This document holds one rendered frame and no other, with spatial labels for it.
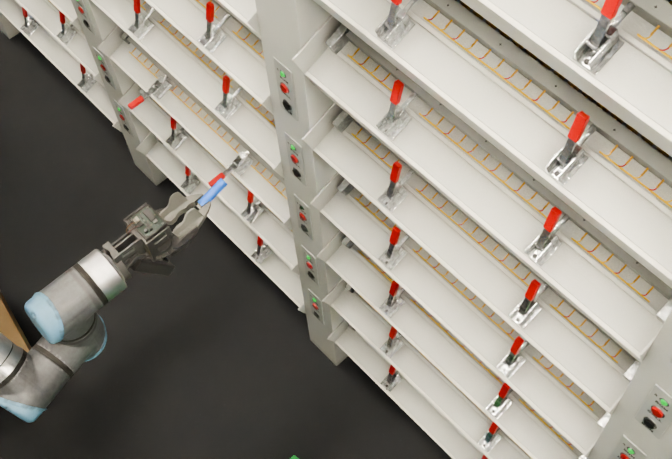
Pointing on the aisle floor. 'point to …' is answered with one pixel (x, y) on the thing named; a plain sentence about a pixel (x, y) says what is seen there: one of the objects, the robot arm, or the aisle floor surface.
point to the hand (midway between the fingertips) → (201, 204)
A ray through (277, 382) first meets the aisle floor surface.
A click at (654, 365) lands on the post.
